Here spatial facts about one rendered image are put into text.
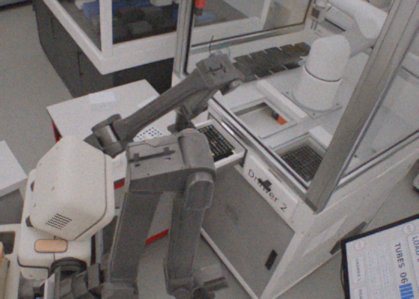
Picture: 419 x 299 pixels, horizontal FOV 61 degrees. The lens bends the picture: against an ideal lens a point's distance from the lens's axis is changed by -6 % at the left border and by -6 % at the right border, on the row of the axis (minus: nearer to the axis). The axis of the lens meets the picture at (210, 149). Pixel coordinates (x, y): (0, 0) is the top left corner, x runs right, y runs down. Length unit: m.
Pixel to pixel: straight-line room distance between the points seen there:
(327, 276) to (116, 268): 1.87
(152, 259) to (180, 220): 1.66
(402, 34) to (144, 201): 0.76
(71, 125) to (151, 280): 0.97
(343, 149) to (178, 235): 0.71
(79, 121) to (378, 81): 1.39
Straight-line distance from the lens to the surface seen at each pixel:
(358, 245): 1.35
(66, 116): 1.99
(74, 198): 0.82
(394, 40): 1.06
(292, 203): 1.49
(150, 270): 2.27
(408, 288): 1.21
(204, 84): 0.95
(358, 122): 1.18
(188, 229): 0.68
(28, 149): 2.98
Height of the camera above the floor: 2.01
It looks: 43 degrees down
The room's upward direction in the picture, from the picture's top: 11 degrees clockwise
